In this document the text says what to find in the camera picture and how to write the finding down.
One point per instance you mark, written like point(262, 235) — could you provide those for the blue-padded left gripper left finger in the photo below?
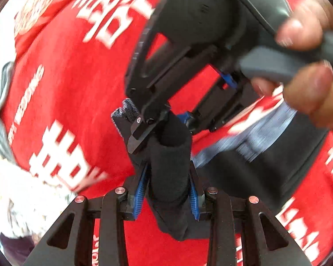
point(69, 240)

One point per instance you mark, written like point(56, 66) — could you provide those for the black pants with grey waistband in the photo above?
point(269, 159)

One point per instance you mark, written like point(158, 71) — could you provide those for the white floral clothing pile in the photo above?
point(28, 205)

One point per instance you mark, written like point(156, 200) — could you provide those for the dark purple garment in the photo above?
point(17, 249)

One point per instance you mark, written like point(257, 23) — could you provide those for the red blanket with white characters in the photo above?
point(67, 81)

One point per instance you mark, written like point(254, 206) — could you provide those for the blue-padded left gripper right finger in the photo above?
point(264, 241)

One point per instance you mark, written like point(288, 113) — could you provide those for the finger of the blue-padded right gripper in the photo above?
point(229, 95)
point(141, 129)

